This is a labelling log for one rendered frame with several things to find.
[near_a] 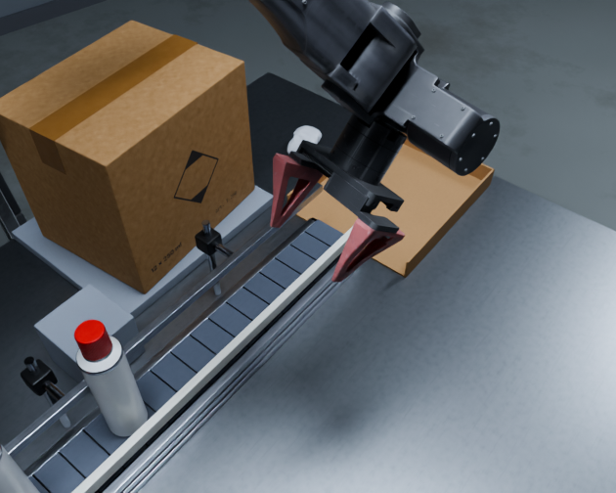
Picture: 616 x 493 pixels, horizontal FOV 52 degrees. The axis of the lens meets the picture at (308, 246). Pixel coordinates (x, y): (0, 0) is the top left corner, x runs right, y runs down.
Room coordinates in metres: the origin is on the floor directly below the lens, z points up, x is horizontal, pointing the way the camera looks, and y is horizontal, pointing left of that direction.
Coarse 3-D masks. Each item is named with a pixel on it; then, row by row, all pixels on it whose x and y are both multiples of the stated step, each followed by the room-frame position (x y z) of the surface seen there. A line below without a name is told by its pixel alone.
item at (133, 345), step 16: (320, 192) 0.76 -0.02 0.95; (256, 240) 0.64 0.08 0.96; (240, 256) 0.61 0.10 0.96; (224, 272) 0.59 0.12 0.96; (192, 288) 0.55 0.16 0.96; (208, 288) 0.56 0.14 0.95; (176, 304) 0.52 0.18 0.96; (160, 320) 0.50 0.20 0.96; (144, 336) 0.47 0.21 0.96; (128, 352) 0.45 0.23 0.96; (80, 384) 0.40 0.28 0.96; (64, 400) 0.38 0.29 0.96; (48, 416) 0.36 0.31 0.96; (32, 432) 0.34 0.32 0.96; (16, 448) 0.32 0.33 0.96
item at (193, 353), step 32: (320, 224) 0.76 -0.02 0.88; (288, 256) 0.68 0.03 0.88; (320, 256) 0.68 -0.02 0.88; (256, 288) 0.62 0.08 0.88; (224, 320) 0.56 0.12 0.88; (192, 352) 0.50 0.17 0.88; (160, 384) 0.45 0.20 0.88; (64, 448) 0.36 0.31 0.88; (96, 448) 0.36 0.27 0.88; (32, 480) 0.31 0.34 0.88; (64, 480) 0.31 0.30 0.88
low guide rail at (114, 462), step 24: (312, 264) 0.64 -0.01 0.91; (288, 288) 0.59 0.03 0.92; (264, 312) 0.55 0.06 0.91; (240, 336) 0.50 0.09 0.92; (216, 360) 0.46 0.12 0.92; (192, 384) 0.43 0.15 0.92; (168, 408) 0.39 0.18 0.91; (144, 432) 0.36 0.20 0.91; (120, 456) 0.33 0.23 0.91; (96, 480) 0.30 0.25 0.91
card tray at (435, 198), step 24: (408, 144) 1.03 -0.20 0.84; (408, 168) 0.96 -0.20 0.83; (432, 168) 0.96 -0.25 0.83; (480, 168) 0.93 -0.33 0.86; (408, 192) 0.89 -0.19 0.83; (432, 192) 0.89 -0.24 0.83; (456, 192) 0.89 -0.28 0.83; (480, 192) 0.88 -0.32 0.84; (312, 216) 0.82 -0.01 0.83; (336, 216) 0.82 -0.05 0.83; (384, 216) 0.82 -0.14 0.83; (408, 216) 0.82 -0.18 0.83; (432, 216) 0.82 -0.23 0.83; (456, 216) 0.80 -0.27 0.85; (408, 240) 0.76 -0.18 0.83; (432, 240) 0.74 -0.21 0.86; (384, 264) 0.71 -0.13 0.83; (408, 264) 0.68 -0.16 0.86
